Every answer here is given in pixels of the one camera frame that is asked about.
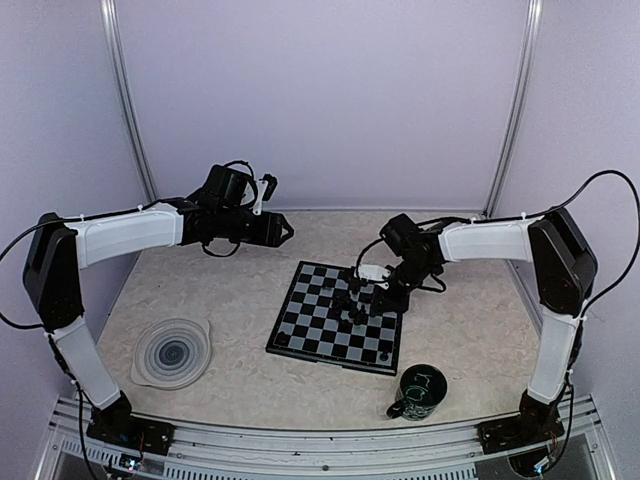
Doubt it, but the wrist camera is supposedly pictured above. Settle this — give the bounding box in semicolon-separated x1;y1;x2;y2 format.
259;173;278;202
354;264;391;289

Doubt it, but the dark green mug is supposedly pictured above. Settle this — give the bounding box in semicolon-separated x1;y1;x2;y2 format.
386;364;448;421

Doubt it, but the black grey chess board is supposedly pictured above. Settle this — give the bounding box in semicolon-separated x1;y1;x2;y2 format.
265;261;402;376

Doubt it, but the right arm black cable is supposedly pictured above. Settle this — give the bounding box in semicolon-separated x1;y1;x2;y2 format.
559;169;640;321

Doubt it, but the clear collapsible silicone bowl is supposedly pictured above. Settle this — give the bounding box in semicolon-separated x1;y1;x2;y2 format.
130;318;213;391

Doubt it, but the black chess piece pile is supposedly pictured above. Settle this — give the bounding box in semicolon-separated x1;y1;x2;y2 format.
328;291;368;329

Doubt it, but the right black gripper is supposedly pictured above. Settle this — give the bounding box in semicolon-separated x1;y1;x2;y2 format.
371;256;437;314

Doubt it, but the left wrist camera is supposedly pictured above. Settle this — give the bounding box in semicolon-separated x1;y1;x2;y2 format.
259;173;278;202

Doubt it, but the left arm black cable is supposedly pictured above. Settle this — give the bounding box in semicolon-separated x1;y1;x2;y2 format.
0;222;51;331

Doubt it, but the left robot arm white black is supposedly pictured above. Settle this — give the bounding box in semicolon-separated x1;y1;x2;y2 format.
23;160;294;445

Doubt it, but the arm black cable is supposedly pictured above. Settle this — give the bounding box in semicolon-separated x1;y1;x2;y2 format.
0;222;51;331
559;169;640;321

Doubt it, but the right aluminium corner post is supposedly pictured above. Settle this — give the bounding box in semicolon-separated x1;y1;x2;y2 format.
483;0;544;217

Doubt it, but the aluminium front rail frame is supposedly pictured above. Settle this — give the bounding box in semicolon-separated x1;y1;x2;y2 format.
34;394;619;480

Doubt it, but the aluminium corner post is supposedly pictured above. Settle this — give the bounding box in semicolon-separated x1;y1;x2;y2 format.
483;0;544;217
99;0;159;202

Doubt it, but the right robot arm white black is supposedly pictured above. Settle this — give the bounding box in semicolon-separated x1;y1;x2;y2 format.
351;207;598;450

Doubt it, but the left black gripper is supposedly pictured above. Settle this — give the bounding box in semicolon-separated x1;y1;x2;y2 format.
218;206;295;247

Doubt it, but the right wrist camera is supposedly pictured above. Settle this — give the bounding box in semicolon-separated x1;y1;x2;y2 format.
354;264;391;289

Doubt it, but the left aluminium corner post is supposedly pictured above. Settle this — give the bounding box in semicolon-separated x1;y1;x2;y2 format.
99;0;159;202

